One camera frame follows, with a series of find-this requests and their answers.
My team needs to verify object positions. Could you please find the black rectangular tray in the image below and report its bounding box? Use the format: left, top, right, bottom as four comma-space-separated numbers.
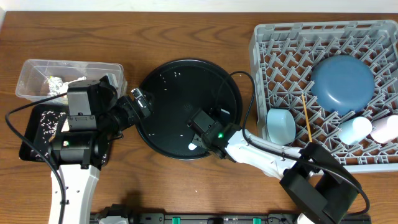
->
18, 103, 111, 167

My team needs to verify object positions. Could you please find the round black tray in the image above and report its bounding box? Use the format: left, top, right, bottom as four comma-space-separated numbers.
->
137, 59, 243, 160

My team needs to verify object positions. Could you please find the foil snack wrapper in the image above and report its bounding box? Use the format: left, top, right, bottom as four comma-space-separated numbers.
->
47, 76, 68, 96

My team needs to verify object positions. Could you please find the spilled white rice pile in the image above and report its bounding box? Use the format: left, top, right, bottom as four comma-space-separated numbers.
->
34, 111, 67, 159

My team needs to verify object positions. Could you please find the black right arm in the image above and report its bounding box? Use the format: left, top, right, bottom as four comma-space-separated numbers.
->
187, 110, 363, 223

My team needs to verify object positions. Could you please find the light blue cup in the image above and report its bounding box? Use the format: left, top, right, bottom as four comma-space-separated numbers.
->
338, 116, 373, 145

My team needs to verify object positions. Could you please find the light blue plastic knife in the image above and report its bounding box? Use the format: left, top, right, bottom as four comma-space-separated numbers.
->
188, 143, 197, 151

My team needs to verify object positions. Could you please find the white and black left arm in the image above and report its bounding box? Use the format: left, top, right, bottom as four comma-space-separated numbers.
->
48, 76, 154, 223

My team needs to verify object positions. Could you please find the grey dishwasher rack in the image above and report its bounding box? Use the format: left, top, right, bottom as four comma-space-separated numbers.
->
249, 20, 397, 173

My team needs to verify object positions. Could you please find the light blue bowl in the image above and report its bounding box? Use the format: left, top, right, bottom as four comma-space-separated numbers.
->
267, 108, 296, 145

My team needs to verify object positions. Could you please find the clear plastic bin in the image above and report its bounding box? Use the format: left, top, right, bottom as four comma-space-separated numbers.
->
16, 59, 127, 102

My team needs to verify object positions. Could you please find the dark blue plate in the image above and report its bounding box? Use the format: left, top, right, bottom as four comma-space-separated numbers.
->
310, 55, 375, 116

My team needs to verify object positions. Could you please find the pink cup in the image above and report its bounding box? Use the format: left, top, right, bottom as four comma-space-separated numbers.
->
370, 114, 397, 144

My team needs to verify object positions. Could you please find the wooden chopstick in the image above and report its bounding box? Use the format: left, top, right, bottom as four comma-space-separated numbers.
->
301, 93, 313, 142

